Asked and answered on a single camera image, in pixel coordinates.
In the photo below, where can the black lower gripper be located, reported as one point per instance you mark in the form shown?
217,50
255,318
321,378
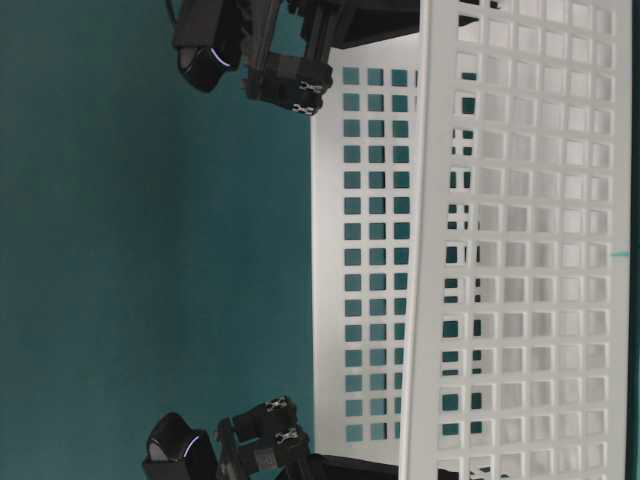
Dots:
268,437

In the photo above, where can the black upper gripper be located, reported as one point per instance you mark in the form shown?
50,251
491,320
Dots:
298,83

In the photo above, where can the white plastic lattice basket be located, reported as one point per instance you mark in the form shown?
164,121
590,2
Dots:
471,220

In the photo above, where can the black lower robot arm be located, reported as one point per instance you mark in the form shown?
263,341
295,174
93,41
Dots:
177,451

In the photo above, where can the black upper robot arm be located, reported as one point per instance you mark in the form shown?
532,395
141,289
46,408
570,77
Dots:
212,38

